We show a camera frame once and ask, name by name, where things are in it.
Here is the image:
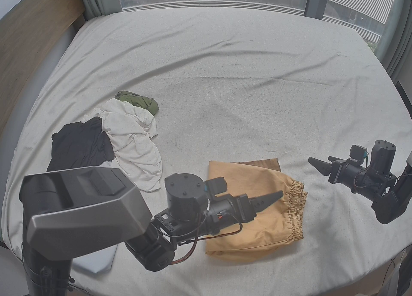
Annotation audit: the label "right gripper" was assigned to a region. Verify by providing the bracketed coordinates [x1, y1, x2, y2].
[308, 156, 371, 191]

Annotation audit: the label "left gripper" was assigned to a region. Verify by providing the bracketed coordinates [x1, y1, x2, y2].
[206, 191, 284, 234]

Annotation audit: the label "tan drawstring shorts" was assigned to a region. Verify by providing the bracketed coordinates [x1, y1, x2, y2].
[205, 158, 308, 262]

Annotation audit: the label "bed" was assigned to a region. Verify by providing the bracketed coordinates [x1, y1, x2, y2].
[0, 0, 412, 296]

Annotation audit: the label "white garment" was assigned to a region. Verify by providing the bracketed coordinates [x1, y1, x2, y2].
[82, 98, 163, 192]

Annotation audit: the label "olive green garment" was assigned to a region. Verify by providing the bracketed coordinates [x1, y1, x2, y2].
[115, 90, 159, 116]

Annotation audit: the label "pale blue garment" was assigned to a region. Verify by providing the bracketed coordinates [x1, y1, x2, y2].
[71, 160, 118, 273]

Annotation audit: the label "black garment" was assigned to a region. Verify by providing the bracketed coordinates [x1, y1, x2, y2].
[47, 117, 115, 173]

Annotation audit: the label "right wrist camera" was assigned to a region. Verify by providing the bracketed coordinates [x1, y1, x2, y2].
[350, 144, 368, 164]

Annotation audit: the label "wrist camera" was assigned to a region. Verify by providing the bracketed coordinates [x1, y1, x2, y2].
[350, 144, 368, 164]
[204, 176, 229, 201]

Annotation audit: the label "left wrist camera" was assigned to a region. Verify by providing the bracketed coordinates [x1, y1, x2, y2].
[204, 176, 229, 201]

